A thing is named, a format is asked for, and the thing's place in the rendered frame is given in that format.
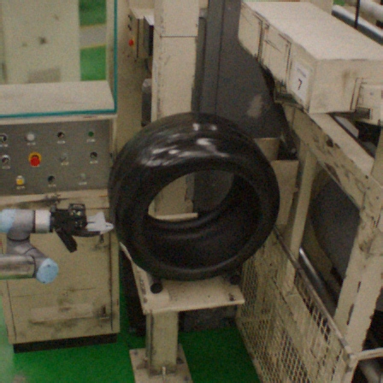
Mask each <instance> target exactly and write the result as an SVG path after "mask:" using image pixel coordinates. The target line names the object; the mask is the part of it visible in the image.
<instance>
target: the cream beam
mask: <svg viewBox="0 0 383 383"><path fill-rule="evenodd" d="M240 9H241V11H240V19H239V35H238V38H237V40H238V43H239V44H240V45H241V46H242V47H243V48H244V49H245V50H246V51H247V52H248V53H249V54H250V55H251V56H252V57H253V58H254V59H255V60H256V61H257V62H258V63H259V64H260V65H261V66H262V67H263V68H264V69H265V70H266V71H267V72H268V73H269V74H270V75H271V76H272V77H273V78H274V79H275V80H276V81H277V82H278V83H279V84H280V85H281V86H282V87H283V88H284V89H285V90H286V91H287V92H288V93H289V94H290V95H291V96H292V97H293V98H294V99H295V100H296V101H297V102H298V103H299V104H300V105H301V106H302V107H303V108H304V109H305V110H306V111H307V112H308V113H309V114H314V113H334V112H341V113H354V111H355V110H356V106H357V105H358V104H357V103H358V98H359V96H358V95H359V91H360V87H361V86H362V85H383V46H382V45H380V44H378V43H377V42H375V41H373V40H372V39H371V38H368V37H367V36H366V35H364V34H363V33H361V32H358V31H357V30H356V29H354V28H353V27H350V26H348V25H347V24H345V23H344V22H343V21H340V20H338V19H337V18H335V17H334V16H332V15H330V14H328V13H326V12H324V11H323V10H321V9H319V8H317V7H316V6H314V5H313V4H311V3H304V2H262V1H249V0H243V1H242V3H241V7H240ZM296 61H297V62H298V63H299V64H300V65H302V66H303V67H304V68H305V69H307V70H308V71H309V82H308V87H307V92H306V97H305V102H304V101H303V100H302V99H301V98H300V97H299V96H298V95H297V94H296V93H295V92H294V91H293V90H292V81H293V75H294V69H295V65H296Z"/></svg>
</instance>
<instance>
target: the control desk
mask: <svg viewBox="0 0 383 383"><path fill-rule="evenodd" d="M117 148H118V115H117V113H108V114H85V115H41V116H36V117H19V118H0V216H1V212H2V211H3V210H4V209H33V210H35V211H36V210H48V211H49V212H50V206H56V209H68V206H69V204H70V203H84V204H85V214H86V217H88V216H94V215H95V214H96V213H97V212H98V211H102V212H103V216H104V220H105V222H108V223H110V224H112V220H111V215H110V211H109V203H108V197H107V186H108V179H109V173H110V170H111V168H112V166H113V163H114V161H115V158H116V157H117ZM112 225H113V224H112ZM72 236H73V235H72ZM73 237H74V239H75V240H76V241H77V243H78V246H77V247H78V250H77V251H75V252H72V253H71V252H70V251H69V250H68V249H67V247H66V245H65V244H64V243H63V242H62V240H61V239H60V237H59V236H58V235H57V233H56V232H55V228H53V233H49V232H48V233H30V243H31V244H32V245H34V246H35V247H36V248H38V249H39V250H41V251H42V253H43V254H45V255H46V256H47V257H48V258H51V259H52V261H53V262H54V263H55V264H56V265H57V267H58V273H57V275H56V277H55V279H54V280H53V281H52V282H50V283H49V284H42V283H41V282H38V281H37V280H36V279H32V278H27V279H17V280H0V292H1V298H2V304H3V314H4V320H5V326H6V328H7V331H8V336H9V343H10V344H13V348H14V354H18V353H24V352H30V351H49V350H56V349H63V348H69V347H70V348H76V347H82V346H89V345H102V344H109V343H116V333H119V332H120V312H119V241H117V239H116V236H115V232H114V228H113V229H111V230H109V231H107V232H105V233H101V234H99V235H96V236H93V237H79V236H73Z"/></svg>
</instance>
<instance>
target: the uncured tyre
mask: <svg viewBox="0 0 383 383"><path fill-rule="evenodd" d="M204 170H221V171H226V172H229V173H232V174H235V176H234V181H233V185H232V187H231V189H230V191H229V193H228V194H227V196H226V197H225V198H224V199H223V201H222V202H221V203H220V204H219V205H218V206H217V207H215V208H214V209H212V210H211V211H209V212H208V213H206V214H204V215H201V216H199V217H197V218H194V219H191V220H188V221H165V220H161V219H158V218H156V217H154V216H152V215H150V214H148V213H147V210H148V208H149V207H150V204H151V203H152V201H153V200H154V198H155V197H156V195H157V194H158V193H159V192H160V191H161V190H162V189H163V188H165V187H166V186H167V185H169V184H170V183H172V182H173V181H175V180H177V179H178V178H180V177H182V176H185V175H187V174H191V173H195V172H198V171H204ZM107 197H108V203H109V211H110V215H111V220H112V224H113V228H114V232H115V236H116V239H117V241H119V244H120V242H121V243H122V244H123V245H124V246H125V247H126V249H127V251H128V253H129V255H130V257H131V258H132V260H133V262H134V263H135V264H136V265H137V266H138V267H139V268H141V269H143V270H144V271H145V272H147V273H148V274H152V275H154V276H156V277H158V278H161V279H165V280H172V281H198V280H206V279H210V278H214V277H216V276H219V275H223V274H226V273H228V272H230V271H232V270H234V269H235V268H237V267H238V266H240V265H242V264H243V263H244V262H246V261H247V260H249V259H250V258H251V257H252V256H254V255H255V254H256V253H257V252H258V251H259V250H260V249H261V247H262V246H263V245H264V242H265V241H266V240H267V238H268V236H269V235H270V233H271V232H272V230H273V228H274V225H275V222H276V221H277V217H278V214H279V210H280V189H279V184H278V180H277V177H276V174H275V171H274V169H273V167H272V166H271V164H270V162H269V161H268V159H267V158H266V157H265V155H263V153H262V151H261V150H260V149H259V147H258V146H257V144H256V143H255V141H254V140H253V139H252V137H251V136H250V135H249V134H248V133H247V132H246V131H245V130H244V129H243V128H242V127H241V126H240V125H238V124H237V123H235V122H233V121H231V120H228V119H227V118H225V117H222V116H219V115H214V114H211V113H206V112H199V111H188V112H180V113H176V114H171V115H166V116H164V117H162V118H159V119H157V120H155V121H153V122H151V123H149V124H148V125H146V126H144V127H143V128H141V129H140V130H138V131H137V132H136V133H135V134H134V135H133V136H132V137H131V138H130V139H129V141H128V142H127V143H126V144H125V145H124V147H123V148H122V150H120V152H119V153H118V155H117V157H116V158H115V161H114V163H113V166H112V168H111V170H110V173H109V179H108V186H107ZM120 245H121V244H120ZM121 248H122V247H121Z"/></svg>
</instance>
